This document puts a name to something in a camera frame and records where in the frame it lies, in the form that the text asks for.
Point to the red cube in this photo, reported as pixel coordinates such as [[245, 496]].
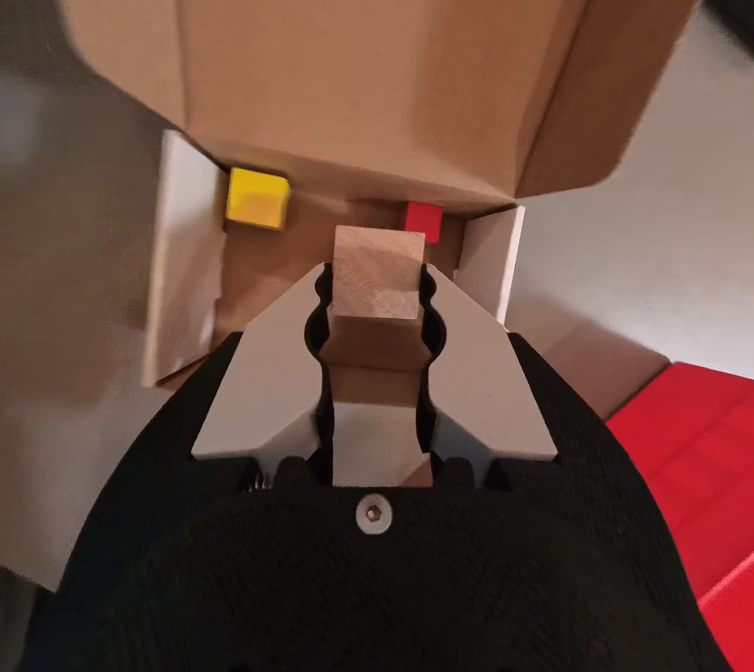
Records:
[[423, 219]]

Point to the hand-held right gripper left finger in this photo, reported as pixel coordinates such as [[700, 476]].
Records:
[[265, 389]]

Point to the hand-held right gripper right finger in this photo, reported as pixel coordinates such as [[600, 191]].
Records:
[[483, 389]]

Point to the white cardboard box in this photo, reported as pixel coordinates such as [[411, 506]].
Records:
[[353, 65]]

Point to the red tray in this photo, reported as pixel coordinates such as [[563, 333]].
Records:
[[695, 477]]

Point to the yellow cube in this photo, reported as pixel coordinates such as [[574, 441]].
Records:
[[256, 200]]

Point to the plain wooden cube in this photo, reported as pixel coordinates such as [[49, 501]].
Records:
[[377, 277]]

